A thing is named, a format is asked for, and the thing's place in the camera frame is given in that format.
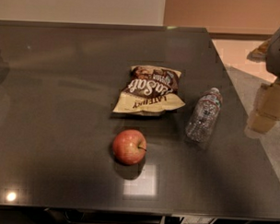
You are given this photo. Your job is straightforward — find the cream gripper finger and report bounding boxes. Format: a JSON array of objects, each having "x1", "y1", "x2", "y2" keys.
[{"x1": 245, "y1": 78, "x2": 280, "y2": 134}]

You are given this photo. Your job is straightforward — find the red apple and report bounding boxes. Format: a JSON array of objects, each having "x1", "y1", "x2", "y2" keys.
[{"x1": 112, "y1": 129, "x2": 147, "y2": 165}]

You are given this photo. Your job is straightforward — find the clear plastic water bottle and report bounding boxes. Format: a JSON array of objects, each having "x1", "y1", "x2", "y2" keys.
[{"x1": 185, "y1": 88, "x2": 223, "y2": 143}]

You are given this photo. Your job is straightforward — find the brown sea salt chips bag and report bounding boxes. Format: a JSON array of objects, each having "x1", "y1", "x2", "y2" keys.
[{"x1": 113, "y1": 65, "x2": 185, "y2": 115}]

